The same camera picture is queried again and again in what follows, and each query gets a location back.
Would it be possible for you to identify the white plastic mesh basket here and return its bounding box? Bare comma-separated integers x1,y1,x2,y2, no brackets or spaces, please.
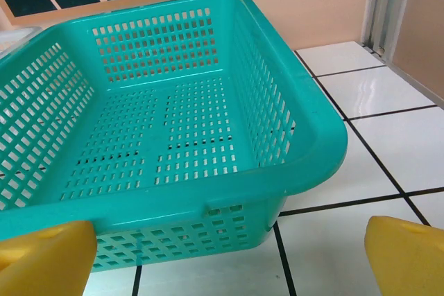
0,26,43,60

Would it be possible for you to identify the aluminium table side rail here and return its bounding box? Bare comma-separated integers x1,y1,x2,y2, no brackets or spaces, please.
360,41,444,112

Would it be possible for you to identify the aluminium corner post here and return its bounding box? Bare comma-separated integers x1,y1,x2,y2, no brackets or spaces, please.
360,0,417,56

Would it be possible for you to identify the teal plastic mesh basket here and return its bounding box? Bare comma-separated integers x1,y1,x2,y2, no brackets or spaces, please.
0,0,349,273

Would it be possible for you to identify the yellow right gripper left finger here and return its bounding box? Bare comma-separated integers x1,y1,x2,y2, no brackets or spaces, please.
0,219,98,296

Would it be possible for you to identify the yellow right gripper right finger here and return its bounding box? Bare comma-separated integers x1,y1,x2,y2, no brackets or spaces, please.
364,215,444,296

